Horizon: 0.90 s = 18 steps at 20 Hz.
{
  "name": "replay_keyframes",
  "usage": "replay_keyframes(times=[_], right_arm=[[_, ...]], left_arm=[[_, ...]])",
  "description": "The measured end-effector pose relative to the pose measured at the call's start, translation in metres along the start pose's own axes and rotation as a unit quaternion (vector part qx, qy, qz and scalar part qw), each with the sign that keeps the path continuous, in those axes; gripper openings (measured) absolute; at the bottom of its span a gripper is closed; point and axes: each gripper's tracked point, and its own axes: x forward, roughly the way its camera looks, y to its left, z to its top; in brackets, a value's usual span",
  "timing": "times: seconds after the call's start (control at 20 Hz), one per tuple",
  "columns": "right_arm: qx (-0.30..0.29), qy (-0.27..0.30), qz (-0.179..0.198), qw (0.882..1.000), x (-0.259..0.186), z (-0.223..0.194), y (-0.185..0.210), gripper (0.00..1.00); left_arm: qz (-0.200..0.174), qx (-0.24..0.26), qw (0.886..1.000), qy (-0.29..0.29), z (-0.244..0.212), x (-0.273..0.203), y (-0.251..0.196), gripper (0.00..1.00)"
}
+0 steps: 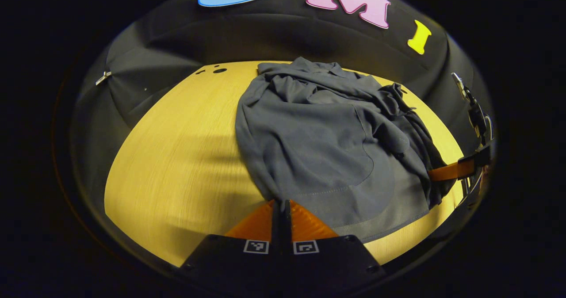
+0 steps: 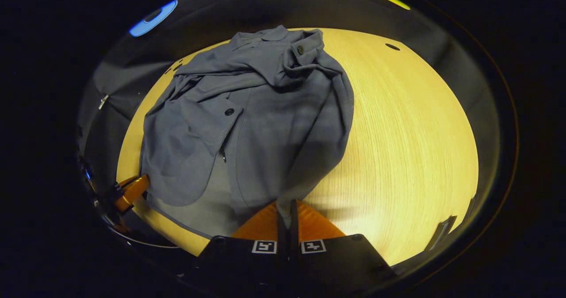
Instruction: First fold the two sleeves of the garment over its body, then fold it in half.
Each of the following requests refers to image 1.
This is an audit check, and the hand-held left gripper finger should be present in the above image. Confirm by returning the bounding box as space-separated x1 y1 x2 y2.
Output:
282 199 386 286
176 199 283 286

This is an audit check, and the gray collared shirt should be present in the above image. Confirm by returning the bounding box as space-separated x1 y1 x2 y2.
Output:
235 57 456 245

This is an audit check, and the black backdrop cloth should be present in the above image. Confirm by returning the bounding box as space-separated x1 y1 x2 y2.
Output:
71 0 493 228

